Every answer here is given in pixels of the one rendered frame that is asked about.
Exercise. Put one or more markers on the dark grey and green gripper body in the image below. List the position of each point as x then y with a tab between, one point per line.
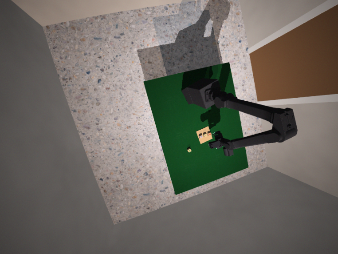
219	134

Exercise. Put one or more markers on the peach flat mat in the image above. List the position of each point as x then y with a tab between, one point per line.
201	132

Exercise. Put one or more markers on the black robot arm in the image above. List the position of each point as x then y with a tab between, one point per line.
284	125

